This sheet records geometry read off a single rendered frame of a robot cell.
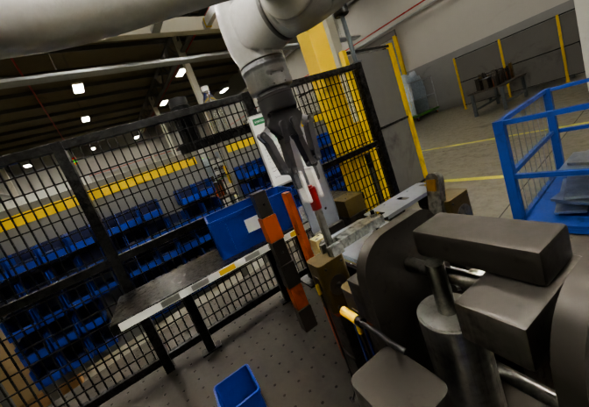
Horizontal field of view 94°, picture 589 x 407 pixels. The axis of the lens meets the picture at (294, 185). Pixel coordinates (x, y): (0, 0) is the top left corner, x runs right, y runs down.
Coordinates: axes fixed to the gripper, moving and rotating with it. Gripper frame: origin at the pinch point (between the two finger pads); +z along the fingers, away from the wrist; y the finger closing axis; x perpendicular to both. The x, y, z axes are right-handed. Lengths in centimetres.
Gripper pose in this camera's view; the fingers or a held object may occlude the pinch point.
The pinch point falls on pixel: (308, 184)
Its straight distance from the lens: 59.3
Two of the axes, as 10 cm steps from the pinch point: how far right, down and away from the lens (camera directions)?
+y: 8.2, -4.1, 4.1
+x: -4.5, 0.0, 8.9
